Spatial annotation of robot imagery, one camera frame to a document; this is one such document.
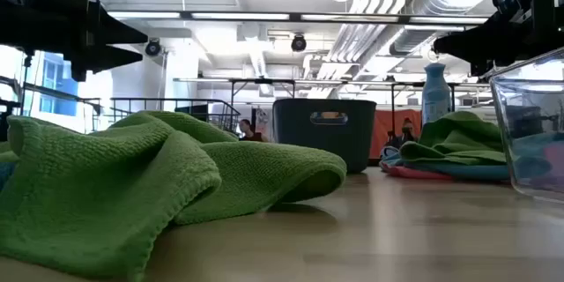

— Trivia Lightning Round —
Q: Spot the green microfiber towel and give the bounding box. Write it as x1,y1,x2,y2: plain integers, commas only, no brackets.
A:
0,109,348,282
398,110,508,167

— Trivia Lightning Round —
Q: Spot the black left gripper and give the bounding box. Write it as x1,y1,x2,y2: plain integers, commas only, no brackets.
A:
0,0,149,83

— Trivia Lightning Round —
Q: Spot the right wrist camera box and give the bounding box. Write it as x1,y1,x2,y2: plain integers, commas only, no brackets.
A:
493,0,522,15

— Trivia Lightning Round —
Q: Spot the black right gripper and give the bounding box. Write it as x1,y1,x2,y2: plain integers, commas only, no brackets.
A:
434,0,564,77

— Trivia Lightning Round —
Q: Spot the black metal railing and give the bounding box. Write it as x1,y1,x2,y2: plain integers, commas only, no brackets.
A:
0,74,103,142

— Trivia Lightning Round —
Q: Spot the pink microfiber towel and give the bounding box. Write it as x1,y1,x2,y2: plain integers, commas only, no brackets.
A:
380,161,455,182

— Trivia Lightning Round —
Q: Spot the black ceiling spotlight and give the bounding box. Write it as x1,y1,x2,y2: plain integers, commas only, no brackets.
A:
290,33,308,53
145,38,162,57

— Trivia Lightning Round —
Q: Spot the orange panel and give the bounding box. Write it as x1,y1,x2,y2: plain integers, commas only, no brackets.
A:
368,108,424,160

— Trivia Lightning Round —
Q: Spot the person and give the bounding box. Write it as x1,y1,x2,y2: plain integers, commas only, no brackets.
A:
387,117,419,150
237,118,268,143

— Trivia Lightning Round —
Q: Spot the teal plastic basket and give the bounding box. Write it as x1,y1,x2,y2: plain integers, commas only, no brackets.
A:
271,98,378,174

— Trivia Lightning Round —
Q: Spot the clear plastic bin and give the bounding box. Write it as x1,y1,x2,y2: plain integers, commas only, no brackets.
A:
488,47,564,204

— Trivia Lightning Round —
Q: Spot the light blue spray bottle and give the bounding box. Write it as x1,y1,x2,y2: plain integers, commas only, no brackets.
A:
421,62,453,125

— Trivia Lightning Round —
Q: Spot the black background workbench frame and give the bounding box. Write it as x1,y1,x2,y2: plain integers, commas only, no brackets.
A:
174,77,493,120

